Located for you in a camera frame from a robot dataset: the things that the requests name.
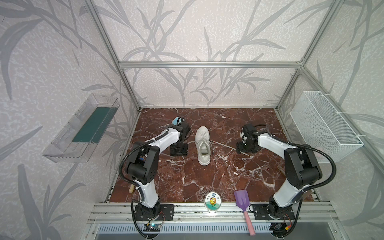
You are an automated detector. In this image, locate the right circuit board with wires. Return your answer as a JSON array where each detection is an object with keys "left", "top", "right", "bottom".
[{"left": 270, "top": 223, "right": 292, "bottom": 233}]

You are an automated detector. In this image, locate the purple pink toy shovel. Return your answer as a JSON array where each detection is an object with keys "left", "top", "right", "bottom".
[{"left": 234, "top": 190, "right": 256, "bottom": 236}]

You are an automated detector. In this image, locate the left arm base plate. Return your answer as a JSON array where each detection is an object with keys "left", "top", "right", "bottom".
[{"left": 134, "top": 204, "right": 175, "bottom": 221}]

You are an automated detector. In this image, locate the white shoelace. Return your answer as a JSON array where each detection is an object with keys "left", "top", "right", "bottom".
[{"left": 210, "top": 140, "right": 251, "bottom": 157}]

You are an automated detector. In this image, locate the clear plastic wall tray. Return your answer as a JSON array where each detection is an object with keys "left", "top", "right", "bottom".
[{"left": 43, "top": 94, "right": 120, "bottom": 163}]

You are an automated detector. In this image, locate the light blue silicone spatula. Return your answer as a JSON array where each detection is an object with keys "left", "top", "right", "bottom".
[{"left": 172, "top": 117, "right": 184, "bottom": 126}]

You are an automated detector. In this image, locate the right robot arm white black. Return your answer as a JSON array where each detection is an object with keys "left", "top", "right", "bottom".
[{"left": 237, "top": 124, "right": 337, "bottom": 213}]

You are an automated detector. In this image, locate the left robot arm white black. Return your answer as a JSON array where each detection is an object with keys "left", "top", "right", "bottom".
[{"left": 118, "top": 118, "right": 191, "bottom": 212}]

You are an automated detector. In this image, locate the white sneaker shoe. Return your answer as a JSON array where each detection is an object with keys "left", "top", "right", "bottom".
[{"left": 195, "top": 126, "right": 211, "bottom": 166}]

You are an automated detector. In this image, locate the white wire mesh basket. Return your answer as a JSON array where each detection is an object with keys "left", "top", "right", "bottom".
[{"left": 290, "top": 91, "right": 364, "bottom": 163}]

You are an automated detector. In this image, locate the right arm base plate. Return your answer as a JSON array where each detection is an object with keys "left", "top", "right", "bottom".
[{"left": 249, "top": 204, "right": 296, "bottom": 220}]

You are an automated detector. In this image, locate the blue wooden handled spatula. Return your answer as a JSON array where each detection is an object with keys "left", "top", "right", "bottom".
[{"left": 129, "top": 185, "right": 136, "bottom": 194}]

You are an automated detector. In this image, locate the green circuit board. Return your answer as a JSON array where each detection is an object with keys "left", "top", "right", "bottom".
[{"left": 143, "top": 223, "right": 163, "bottom": 232}]

